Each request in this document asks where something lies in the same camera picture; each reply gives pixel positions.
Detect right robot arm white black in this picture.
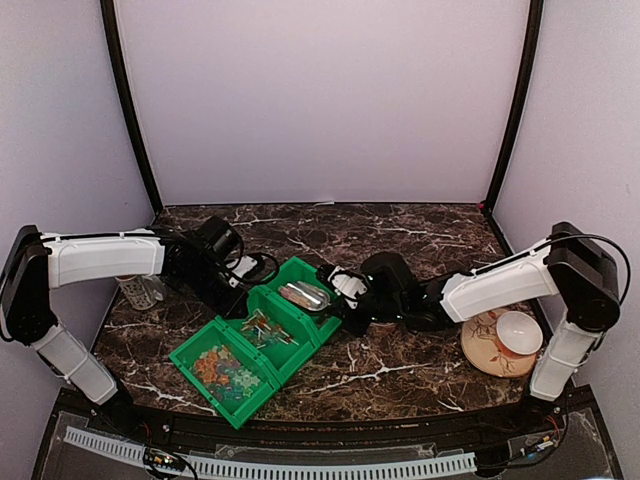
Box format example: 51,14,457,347
316,222,631,434

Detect green bin mixed candies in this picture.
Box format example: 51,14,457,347
226,287,321,385

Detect metal scoop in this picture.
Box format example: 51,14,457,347
278,281,331,312

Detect black front rail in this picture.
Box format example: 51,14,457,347
54,382,605,452

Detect left black frame post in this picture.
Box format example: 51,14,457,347
100,0,164,215

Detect black frame post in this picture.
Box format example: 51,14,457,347
483,0,544,217
100,0,164,215

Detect beige floral plate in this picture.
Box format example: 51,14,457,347
460,308,538,378

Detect white slotted cable duct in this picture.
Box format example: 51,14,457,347
63,426,477,480

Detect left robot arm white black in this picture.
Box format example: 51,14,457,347
1,216,280,436

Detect clear plastic cup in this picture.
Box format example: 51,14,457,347
369,322,397,337

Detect white patterned mug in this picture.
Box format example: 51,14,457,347
116,275,166,311

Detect green bin colourful candies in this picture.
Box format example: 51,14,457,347
169,318,279,430

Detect right black frame post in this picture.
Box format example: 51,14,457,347
483,0,544,217

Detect white orange bowl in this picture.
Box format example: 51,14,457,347
496,311,544,357

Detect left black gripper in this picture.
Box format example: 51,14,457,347
178,260,250,320

